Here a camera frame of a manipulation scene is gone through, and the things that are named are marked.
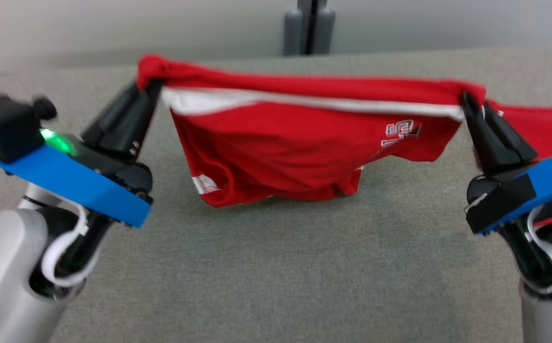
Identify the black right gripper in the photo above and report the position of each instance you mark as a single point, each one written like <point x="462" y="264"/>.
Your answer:
<point x="500" y="195"/>

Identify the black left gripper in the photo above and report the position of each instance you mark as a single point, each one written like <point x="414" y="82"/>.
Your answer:
<point x="114" y="164"/>

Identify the red shorts with white trim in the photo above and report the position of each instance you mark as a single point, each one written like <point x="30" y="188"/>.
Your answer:
<point x="533" y="126"/>

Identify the red jersey with white number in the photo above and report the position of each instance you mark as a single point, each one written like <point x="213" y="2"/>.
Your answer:
<point x="281" y="147"/>

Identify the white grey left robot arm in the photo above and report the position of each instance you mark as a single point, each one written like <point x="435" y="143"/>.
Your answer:
<point x="4" y="267"/>

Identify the blue left camera mount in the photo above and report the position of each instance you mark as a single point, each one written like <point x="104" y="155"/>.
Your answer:
<point x="76" y="183"/>

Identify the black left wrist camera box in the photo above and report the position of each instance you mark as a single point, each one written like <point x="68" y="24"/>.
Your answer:
<point x="4" y="126"/>

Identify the grey partition post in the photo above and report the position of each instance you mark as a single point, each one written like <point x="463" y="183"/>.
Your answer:
<point x="309" y="28"/>

